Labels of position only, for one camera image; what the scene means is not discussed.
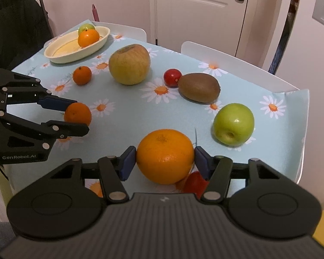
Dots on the large yellow apple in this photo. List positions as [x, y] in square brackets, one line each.
[129, 64]

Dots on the large green apple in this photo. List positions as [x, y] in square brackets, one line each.
[233, 124]

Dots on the white panel door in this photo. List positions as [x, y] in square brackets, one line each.
[199, 19]

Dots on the black cloth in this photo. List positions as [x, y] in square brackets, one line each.
[13, 21]

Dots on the cream oval bowl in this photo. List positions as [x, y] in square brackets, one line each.
[62, 51]

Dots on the small tangerine with stem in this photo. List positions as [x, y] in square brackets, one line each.
[82, 76]

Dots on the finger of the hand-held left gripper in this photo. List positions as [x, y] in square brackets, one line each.
[70, 130]
[55, 103]

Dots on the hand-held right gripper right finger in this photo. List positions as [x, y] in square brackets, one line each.
[201, 164]

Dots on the yellow cloth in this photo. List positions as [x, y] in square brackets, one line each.
[322, 226]

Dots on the medium orange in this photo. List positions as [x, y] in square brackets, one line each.
[88, 39]

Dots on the brown kiwi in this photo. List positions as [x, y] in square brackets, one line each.
[199, 87]

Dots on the small green apple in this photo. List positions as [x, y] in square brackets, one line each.
[85, 27]

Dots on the large orange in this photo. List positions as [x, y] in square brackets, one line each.
[164, 157]

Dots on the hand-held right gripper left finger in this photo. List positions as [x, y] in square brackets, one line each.
[129, 164]

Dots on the small red tomato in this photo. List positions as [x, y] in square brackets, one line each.
[170, 77]
[195, 186]

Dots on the daisy print tablecloth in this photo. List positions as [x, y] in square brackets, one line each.
[178, 116]

